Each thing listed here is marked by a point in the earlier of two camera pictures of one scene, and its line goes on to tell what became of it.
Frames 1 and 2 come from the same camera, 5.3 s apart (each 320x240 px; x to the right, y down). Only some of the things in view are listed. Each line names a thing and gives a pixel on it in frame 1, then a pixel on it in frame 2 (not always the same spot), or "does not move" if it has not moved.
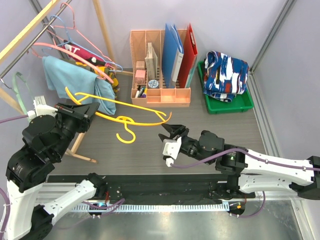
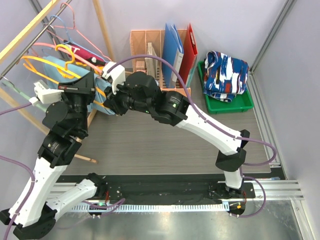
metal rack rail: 35,37 does not move
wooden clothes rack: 73,152 does not move
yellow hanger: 120,120 -> 62,70
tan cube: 140,65 does not move
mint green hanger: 23,78 -> 23,95
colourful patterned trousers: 224,76 does not move
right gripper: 173,129 -> 112,100
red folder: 188,58 does not move
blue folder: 172,55 does not move
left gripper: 83,112 -> 85,86
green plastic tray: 240,102 does not move
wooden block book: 151,62 does not move
